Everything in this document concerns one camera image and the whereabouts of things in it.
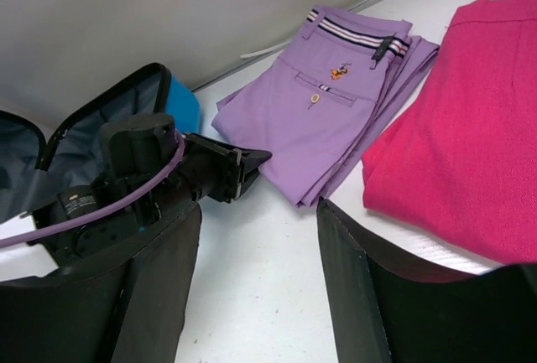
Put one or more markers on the purple shorts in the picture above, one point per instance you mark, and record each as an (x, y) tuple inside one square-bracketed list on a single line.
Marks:
[(325, 99)]

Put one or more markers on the blue kids suitcase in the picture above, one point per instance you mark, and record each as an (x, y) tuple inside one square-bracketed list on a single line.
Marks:
[(35, 168)]

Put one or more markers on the pink shorts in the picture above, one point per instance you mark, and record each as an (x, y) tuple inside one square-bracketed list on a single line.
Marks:
[(460, 161)]

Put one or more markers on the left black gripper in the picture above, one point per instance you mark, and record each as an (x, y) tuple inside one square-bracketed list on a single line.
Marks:
[(150, 168)]

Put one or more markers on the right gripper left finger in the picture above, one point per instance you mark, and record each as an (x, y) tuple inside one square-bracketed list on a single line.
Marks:
[(124, 304)]

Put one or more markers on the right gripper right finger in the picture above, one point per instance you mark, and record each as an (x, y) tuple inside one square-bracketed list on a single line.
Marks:
[(388, 305)]

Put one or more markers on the white cable tie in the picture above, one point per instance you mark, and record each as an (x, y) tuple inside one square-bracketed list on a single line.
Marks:
[(262, 52)]

